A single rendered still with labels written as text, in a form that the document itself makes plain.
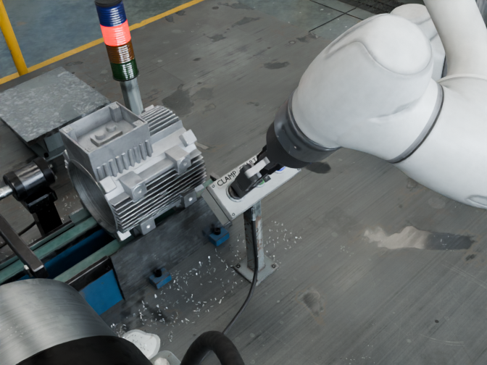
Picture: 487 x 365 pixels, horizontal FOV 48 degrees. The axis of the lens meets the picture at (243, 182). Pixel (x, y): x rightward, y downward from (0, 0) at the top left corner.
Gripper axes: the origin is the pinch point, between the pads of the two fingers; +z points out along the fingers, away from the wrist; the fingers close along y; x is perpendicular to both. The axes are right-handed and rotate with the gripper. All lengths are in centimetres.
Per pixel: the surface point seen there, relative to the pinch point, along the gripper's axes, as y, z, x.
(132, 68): -12, 35, -39
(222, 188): 1.9, 4.7, -1.7
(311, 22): -221, 196, -79
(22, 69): -47, 229, -145
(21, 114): 9, 61, -51
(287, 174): -10.3, 4.7, 2.5
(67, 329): 35.2, -7.5, 3.1
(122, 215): 15.2, 15.8, -8.3
